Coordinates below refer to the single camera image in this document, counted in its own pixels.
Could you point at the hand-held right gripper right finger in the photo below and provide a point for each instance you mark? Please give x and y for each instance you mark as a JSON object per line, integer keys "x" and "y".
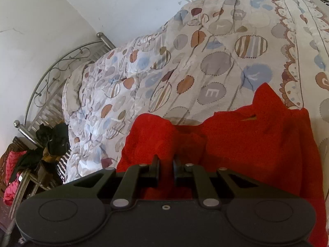
{"x": 177, "y": 169}

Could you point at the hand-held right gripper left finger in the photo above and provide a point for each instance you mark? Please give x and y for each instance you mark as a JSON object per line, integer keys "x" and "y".
{"x": 155, "y": 169}

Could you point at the red garment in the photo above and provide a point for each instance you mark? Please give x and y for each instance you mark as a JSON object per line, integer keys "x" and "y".
{"x": 257, "y": 146}

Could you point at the dark clothes pile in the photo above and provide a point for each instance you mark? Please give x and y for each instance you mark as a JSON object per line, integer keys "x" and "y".
{"x": 55, "y": 140}

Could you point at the striped cloth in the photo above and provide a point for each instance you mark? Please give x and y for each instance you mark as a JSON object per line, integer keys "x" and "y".
{"x": 63, "y": 166}

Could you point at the yellow cloth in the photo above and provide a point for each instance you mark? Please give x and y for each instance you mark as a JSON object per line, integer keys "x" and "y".
{"x": 48, "y": 157}

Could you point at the dotted patterned blanket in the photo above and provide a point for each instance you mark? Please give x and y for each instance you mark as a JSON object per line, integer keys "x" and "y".
{"x": 210, "y": 64}

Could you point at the grey pillow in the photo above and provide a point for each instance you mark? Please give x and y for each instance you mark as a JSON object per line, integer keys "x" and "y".
{"x": 72, "y": 87}

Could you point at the wooden chair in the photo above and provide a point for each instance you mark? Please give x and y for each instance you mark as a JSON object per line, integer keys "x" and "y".
{"x": 28, "y": 182}

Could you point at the metal bed headboard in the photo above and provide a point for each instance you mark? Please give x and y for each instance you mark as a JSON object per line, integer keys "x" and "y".
{"x": 51, "y": 77}

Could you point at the pink cloth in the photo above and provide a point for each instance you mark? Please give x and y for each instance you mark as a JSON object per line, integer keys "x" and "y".
{"x": 12, "y": 169}

